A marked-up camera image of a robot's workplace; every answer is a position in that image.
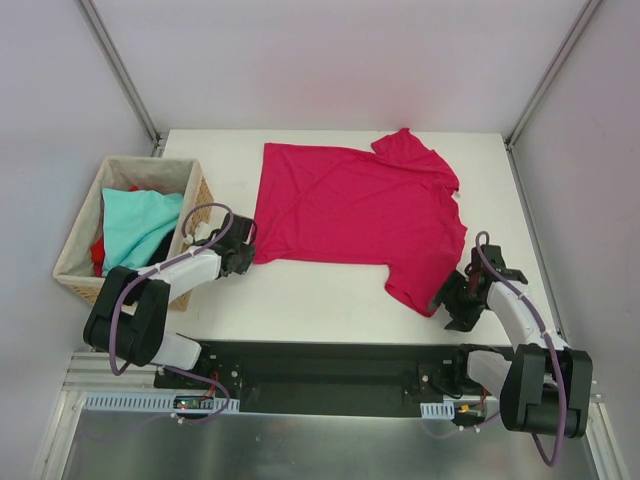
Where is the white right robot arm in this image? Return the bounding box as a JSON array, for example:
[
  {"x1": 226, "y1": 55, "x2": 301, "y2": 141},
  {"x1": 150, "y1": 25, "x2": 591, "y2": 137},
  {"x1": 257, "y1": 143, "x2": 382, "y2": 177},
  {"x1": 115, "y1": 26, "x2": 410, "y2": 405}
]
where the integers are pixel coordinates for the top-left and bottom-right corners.
[{"x1": 429, "y1": 243, "x2": 593, "y2": 438}]

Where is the black t shirt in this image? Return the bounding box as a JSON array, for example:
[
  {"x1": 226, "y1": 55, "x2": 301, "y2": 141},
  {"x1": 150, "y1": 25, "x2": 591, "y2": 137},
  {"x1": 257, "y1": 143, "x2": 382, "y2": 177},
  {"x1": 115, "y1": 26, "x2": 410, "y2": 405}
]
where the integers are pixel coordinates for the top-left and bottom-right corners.
[{"x1": 141, "y1": 230, "x2": 175, "y2": 270}]

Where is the wicker basket with cloth liner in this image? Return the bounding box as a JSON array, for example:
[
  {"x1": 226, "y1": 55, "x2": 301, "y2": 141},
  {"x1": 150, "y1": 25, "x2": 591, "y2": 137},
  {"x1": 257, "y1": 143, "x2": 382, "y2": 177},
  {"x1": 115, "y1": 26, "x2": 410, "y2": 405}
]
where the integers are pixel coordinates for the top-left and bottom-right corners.
[{"x1": 53, "y1": 156, "x2": 214, "y2": 305}]

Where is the white cable duct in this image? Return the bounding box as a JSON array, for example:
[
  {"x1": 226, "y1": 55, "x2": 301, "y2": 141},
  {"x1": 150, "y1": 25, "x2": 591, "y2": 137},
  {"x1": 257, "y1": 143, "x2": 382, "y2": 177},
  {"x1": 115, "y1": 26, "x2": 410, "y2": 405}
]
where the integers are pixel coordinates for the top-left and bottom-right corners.
[
  {"x1": 420, "y1": 400, "x2": 456, "y2": 421},
  {"x1": 84, "y1": 392, "x2": 240, "y2": 415}
]

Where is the left white cable duct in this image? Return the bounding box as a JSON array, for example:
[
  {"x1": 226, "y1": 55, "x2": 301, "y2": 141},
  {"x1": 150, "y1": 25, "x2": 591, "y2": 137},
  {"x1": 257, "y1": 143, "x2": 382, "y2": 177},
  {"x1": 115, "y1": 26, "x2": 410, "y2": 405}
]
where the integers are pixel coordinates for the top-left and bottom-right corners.
[{"x1": 84, "y1": 392, "x2": 240, "y2": 415}]

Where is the teal t shirt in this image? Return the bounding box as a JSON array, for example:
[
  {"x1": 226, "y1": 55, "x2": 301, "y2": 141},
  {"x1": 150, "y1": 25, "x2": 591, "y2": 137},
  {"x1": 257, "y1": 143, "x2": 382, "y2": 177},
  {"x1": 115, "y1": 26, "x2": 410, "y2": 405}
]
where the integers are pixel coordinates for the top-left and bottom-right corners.
[{"x1": 102, "y1": 188, "x2": 184, "y2": 276}]

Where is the pink t shirt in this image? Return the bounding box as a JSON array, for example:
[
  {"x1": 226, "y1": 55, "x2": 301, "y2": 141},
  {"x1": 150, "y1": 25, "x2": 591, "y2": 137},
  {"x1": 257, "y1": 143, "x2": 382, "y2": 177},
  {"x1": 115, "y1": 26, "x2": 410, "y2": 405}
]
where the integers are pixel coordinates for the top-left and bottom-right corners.
[{"x1": 254, "y1": 129, "x2": 467, "y2": 317}]

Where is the right white cable duct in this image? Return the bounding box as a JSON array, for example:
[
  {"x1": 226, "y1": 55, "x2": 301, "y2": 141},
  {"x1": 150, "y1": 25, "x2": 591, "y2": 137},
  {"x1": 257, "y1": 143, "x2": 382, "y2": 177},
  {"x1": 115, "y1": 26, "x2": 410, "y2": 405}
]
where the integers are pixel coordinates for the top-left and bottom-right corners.
[{"x1": 420, "y1": 400, "x2": 456, "y2": 421}]

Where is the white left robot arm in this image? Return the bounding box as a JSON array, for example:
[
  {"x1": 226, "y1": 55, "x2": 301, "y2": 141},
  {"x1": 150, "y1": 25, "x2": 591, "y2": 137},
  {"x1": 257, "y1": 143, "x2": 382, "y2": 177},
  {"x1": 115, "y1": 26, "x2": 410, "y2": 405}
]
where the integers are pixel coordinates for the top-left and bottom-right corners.
[{"x1": 83, "y1": 213, "x2": 257, "y2": 389}]

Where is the red t shirt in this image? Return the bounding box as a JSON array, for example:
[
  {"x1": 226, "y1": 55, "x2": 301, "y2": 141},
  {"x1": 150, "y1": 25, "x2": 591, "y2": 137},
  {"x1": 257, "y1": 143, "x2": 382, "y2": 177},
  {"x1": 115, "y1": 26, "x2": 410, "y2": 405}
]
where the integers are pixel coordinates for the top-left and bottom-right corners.
[{"x1": 90, "y1": 185, "x2": 151, "y2": 277}]

